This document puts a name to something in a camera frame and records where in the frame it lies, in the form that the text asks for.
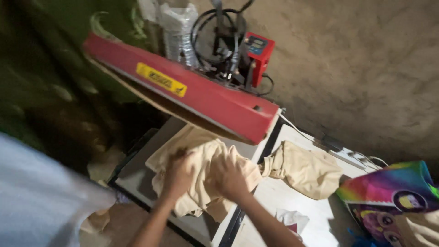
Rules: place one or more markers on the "person's white shirt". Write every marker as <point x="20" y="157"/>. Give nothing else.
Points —
<point x="37" y="199"/>

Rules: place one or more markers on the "rainbow printed bag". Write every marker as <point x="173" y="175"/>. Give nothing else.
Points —
<point x="391" y="199"/>

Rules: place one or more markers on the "person's right hand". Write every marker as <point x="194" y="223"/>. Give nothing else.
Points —
<point x="230" y="178"/>

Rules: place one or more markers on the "green patterned curtain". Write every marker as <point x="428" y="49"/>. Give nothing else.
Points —
<point x="51" y="68"/>

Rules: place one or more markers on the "grey heat press base platen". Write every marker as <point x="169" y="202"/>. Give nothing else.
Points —
<point x="164" y="171"/>

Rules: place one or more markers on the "person's left fingers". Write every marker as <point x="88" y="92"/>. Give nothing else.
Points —
<point x="180" y="156"/>

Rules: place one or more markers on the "person's left hand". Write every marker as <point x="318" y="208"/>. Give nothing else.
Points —
<point x="178" y="173"/>

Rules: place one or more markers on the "clear plastic wrapped roll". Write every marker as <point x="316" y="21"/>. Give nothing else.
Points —
<point x="178" y="31"/>

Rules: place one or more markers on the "person's right fingers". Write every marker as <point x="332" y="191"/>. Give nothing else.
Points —
<point x="223" y="164"/>

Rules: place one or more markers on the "white crumpled paper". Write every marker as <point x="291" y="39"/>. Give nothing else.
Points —
<point x="291" y="219"/>

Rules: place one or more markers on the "red heat press machine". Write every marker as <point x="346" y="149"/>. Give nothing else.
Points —
<point x="205" y="82"/>

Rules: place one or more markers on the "cream fabric garment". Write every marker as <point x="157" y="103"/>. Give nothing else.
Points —
<point x="247" y="171"/>

